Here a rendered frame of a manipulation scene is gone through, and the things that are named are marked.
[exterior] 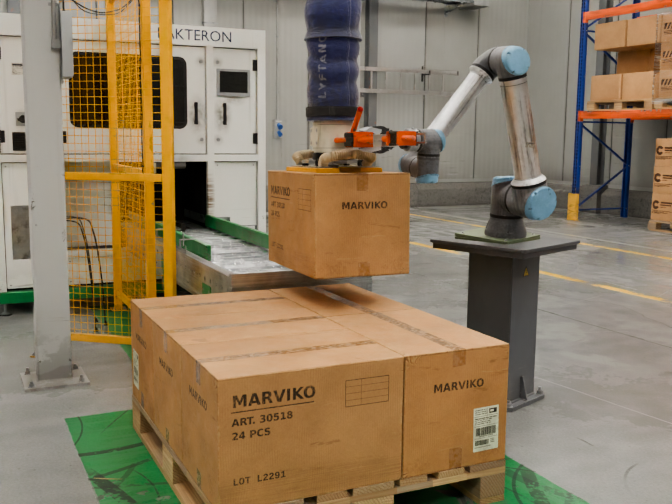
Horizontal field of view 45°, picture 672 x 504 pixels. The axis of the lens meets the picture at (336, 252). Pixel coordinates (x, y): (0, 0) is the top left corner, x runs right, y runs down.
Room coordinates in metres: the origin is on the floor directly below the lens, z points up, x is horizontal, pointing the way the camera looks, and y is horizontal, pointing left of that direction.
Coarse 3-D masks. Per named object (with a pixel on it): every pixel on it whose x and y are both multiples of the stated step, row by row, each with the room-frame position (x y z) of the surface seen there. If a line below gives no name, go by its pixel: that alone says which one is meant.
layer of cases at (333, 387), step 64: (192, 320) 2.90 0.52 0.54; (256, 320) 2.91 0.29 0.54; (320, 320) 2.92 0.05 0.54; (384, 320) 2.93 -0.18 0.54; (192, 384) 2.42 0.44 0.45; (256, 384) 2.24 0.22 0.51; (320, 384) 2.32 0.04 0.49; (384, 384) 2.41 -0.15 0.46; (448, 384) 2.51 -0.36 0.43; (192, 448) 2.43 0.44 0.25; (256, 448) 2.24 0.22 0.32; (320, 448) 2.32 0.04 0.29; (384, 448) 2.41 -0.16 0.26; (448, 448) 2.52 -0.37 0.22
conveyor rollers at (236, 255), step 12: (204, 240) 5.17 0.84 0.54; (216, 240) 5.12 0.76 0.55; (228, 240) 5.15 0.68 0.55; (240, 240) 5.18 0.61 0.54; (216, 252) 4.64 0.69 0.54; (228, 252) 4.60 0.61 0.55; (240, 252) 4.62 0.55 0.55; (252, 252) 4.65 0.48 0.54; (264, 252) 4.67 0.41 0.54; (216, 264) 4.18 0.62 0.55; (228, 264) 4.21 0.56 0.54; (240, 264) 4.23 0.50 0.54; (252, 264) 4.18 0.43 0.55; (264, 264) 4.20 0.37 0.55; (276, 264) 4.23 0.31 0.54
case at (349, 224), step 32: (288, 192) 3.35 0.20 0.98; (320, 192) 3.07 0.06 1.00; (352, 192) 3.12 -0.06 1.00; (384, 192) 3.17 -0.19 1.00; (288, 224) 3.35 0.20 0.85; (320, 224) 3.06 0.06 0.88; (352, 224) 3.11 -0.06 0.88; (384, 224) 3.16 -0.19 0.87; (288, 256) 3.35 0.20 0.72; (320, 256) 3.06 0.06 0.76; (352, 256) 3.11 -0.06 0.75; (384, 256) 3.16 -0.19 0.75
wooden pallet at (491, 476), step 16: (144, 416) 3.06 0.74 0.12; (144, 432) 3.15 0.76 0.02; (160, 448) 2.99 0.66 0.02; (160, 464) 2.83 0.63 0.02; (176, 464) 2.67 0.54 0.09; (480, 464) 2.57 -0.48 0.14; (496, 464) 2.60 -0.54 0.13; (176, 480) 2.67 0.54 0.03; (192, 480) 2.43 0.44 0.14; (400, 480) 2.44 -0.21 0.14; (416, 480) 2.46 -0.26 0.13; (432, 480) 2.49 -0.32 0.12; (448, 480) 2.52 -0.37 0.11; (464, 480) 2.65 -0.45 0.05; (480, 480) 2.57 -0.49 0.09; (496, 480) 2.60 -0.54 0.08; (192, 496) 2.57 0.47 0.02; (320, 496) 2.32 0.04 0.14; (336, 496) 2.34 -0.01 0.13; (352, 496) 2.37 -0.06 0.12; (368, 496) 2.39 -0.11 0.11; (384, 496) 2.41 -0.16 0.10; (480, 496) 2.57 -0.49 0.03; (496, 496) 2.60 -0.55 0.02
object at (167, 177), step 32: (96, 0) 4.28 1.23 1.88; (160, 0) 4.17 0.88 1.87; (128, 32) 4.24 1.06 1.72; (160, 32) 4.17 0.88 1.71; (160, 64) 4.17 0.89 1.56; (64, 96) 4.33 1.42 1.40; (96, 96) 4.29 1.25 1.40; (128, 96) 4.25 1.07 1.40; (160, 96) 4.18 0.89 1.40; (128, 128) 4.25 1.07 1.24; (160, 128) 4.21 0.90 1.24; (96, 160) 4.29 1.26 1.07; (160, 160) 4.21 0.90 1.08; (128, 288) 4.25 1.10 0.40; (128, 320) 4.25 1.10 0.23
